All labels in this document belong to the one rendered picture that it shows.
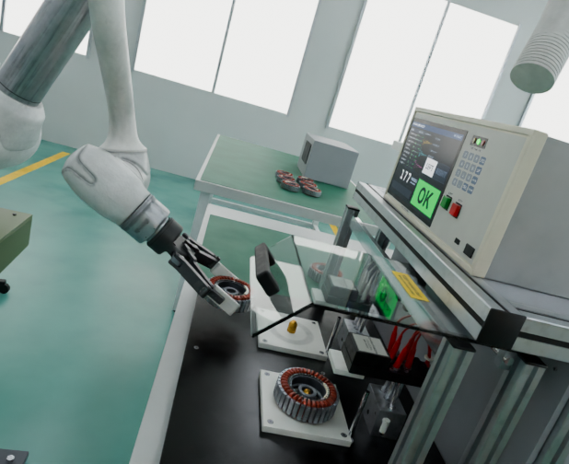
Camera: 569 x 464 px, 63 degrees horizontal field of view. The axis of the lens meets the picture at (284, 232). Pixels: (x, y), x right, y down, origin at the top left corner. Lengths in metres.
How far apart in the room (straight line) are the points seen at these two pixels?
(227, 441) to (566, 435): 0.46
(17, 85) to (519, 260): 1.04
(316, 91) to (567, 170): 4.84
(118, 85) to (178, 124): 4.46
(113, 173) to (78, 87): 4.77
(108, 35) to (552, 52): 1.58
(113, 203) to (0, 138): 0.37
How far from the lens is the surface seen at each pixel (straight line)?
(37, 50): 1.18
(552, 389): 0.73
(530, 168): 0.68
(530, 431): 0.76
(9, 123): 1.21
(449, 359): 0.62
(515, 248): 0.71
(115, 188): 0.93
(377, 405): 0.87
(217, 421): 0.80
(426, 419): 0.67
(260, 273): 0.59
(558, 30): 2.12
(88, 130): 5.71
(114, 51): 0.99
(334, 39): 5.49
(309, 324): 1.13
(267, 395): 0.86
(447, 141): 0.87
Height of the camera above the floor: 1.28
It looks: 17 degrees down
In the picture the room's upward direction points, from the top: 17 degrees clockwise
